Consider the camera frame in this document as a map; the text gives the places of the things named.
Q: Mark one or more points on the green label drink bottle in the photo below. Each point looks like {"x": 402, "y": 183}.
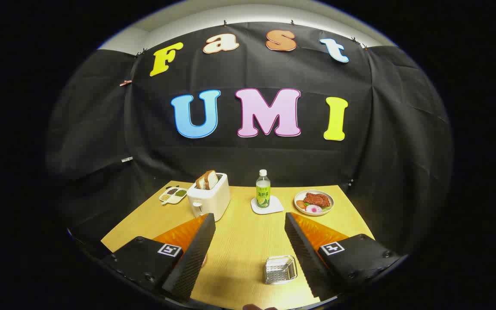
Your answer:
{"x": 263, "y": 193}

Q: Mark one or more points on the white square coaster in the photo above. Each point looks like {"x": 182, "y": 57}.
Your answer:
{"x": 276, "y": 207}

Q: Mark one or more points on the pink plate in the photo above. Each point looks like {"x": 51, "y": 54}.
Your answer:
{"x": 205, "y": 260}

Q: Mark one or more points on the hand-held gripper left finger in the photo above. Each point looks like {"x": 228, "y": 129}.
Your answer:
{"x": 192, "y": 258}

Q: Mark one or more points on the white toaster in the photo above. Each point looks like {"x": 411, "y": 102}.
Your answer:
{"x": 213, "y": 198}

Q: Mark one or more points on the small bread slice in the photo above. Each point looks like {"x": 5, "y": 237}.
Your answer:
{"x": 200, "y": 182}

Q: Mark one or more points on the pink radish slice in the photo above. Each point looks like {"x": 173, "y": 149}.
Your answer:
{"x": 313, "y": 209}

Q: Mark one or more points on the metal cutlery basket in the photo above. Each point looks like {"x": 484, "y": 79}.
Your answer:
{"x": 280, "y": 271}

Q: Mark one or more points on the white food plate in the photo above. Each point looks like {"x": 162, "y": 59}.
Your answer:
{"x": 298, "y": 196}

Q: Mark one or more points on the pink cloth clip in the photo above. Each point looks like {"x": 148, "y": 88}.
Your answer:
{"x": 125, "y": 82}

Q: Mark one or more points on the orange carrot slice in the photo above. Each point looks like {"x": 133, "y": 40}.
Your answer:
{"x": 301, "y": 204}

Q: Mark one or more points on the white divided condiment tray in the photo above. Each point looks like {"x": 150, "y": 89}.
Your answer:
{"x": 172, "y": 196}

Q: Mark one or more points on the brown steak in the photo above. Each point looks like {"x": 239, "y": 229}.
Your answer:
{"x": 317, "y": 199}

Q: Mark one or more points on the large bread slice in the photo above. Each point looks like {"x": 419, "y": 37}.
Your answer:
{"x": 212, "y": 179}

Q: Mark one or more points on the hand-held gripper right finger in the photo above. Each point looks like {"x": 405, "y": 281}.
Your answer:
{"x": 306, "y": 258}

